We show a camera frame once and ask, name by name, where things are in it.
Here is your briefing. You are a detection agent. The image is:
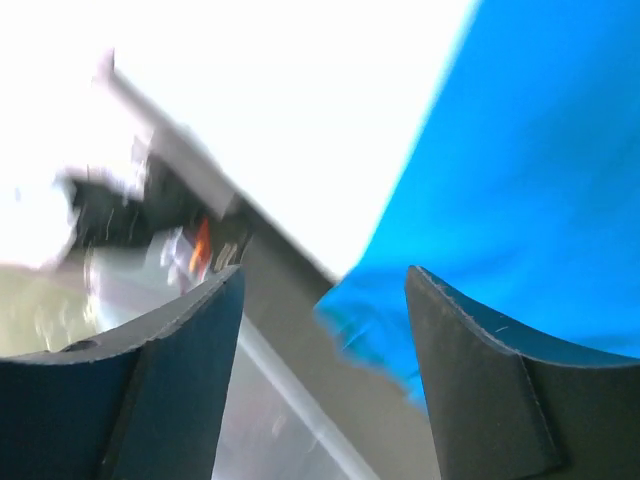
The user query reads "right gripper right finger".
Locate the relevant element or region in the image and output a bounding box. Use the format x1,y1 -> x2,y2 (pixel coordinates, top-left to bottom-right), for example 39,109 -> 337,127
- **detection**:
405,267 -> 639,480

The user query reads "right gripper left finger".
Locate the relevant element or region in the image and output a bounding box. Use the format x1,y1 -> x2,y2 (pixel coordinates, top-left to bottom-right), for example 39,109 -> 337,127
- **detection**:
1,266 -> 245,479

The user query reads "blue polo shirt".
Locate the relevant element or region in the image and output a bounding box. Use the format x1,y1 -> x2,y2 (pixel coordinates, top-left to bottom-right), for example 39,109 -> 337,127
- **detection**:
316,1 -> 639,408

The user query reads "front aluminium rail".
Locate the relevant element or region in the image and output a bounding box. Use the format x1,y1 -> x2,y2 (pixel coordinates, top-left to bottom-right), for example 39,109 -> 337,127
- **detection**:
92,49 -> 241,221

